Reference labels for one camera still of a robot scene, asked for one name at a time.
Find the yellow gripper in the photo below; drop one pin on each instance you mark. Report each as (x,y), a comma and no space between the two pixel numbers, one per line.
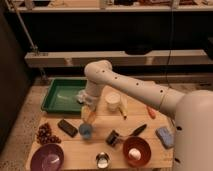
(85,111)

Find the orange apple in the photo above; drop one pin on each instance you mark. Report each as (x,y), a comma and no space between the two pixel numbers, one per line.
(91,118)

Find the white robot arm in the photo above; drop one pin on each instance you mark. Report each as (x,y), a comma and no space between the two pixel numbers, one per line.
(192,112)

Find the blue plastic cup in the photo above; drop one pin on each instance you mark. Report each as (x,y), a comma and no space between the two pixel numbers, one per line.
(86,130)

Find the white plastic cup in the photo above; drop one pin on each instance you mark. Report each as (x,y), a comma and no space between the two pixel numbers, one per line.
(113,100)

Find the small metal cup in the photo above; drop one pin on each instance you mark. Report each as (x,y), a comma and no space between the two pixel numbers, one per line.
(102,160)

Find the dark brown rectangular block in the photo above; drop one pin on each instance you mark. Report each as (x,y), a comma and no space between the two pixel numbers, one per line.
(67,128)

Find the green plastic tray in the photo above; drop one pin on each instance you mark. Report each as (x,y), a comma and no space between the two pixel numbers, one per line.
(61,97)

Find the bunch of dark grapes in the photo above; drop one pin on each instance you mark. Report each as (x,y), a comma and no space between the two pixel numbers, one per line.
(45,136)

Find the purple bowl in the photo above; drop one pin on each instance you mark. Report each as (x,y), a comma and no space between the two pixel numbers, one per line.
(49,157)

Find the red bowl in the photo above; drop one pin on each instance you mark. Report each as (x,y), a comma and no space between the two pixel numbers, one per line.
(142,146)

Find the white egg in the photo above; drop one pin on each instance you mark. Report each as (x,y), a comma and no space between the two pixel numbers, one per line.
(134,154)

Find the blue sponge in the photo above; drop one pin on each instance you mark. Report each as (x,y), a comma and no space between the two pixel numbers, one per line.
(166,138)

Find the metal shelf rack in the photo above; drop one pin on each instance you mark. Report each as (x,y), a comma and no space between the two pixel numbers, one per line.
(153,43)

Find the yellow handled utensil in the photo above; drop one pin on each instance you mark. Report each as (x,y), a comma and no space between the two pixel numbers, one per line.
(123,107)

